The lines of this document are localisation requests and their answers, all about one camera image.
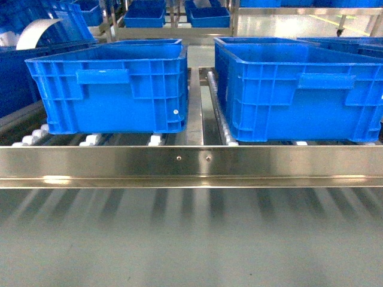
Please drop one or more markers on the blue bin far left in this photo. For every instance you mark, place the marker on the blue bin far left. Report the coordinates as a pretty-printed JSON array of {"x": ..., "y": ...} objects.
[{"x": 18, "y": 89}]

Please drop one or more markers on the curved white sheet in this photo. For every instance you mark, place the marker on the curved white sheet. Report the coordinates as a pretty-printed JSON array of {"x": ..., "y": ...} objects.
[{"x": 33, "y": 32}]

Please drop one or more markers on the left blue target bin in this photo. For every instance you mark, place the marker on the left blue target bin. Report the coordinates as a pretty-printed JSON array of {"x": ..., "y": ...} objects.
[{"x": 129, "y": 88}]

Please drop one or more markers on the background blue bin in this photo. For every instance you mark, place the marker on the background blue bin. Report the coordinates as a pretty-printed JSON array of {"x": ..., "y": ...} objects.
[
  {"x": 145, "y": 14},
  {"x": 214, "y": 16}
]

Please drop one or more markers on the blue target bin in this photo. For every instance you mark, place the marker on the blue target bin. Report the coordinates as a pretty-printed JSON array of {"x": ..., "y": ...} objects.
[
  {"x": 129, "y": 88},
  {"x": 274, "y": 89}
]

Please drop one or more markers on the background blue bin right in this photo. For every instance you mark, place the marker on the background blue bin right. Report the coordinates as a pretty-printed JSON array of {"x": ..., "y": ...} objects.
[{"x": 214, "y": 16}]

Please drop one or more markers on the stainless steel roller shelf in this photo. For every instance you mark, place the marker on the stainless steel roller shelf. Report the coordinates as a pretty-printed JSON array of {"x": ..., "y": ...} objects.
[{"x": 192, "y": 158}]

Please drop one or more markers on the right blue target bin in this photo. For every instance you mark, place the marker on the right blue target bin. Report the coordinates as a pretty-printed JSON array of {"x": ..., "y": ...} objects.
[{"x": 274, "y": 89}]

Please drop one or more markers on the background blue bin left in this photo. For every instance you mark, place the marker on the background blue bin left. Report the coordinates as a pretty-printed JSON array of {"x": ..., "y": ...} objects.
[{"x": 145, "y": 14}]

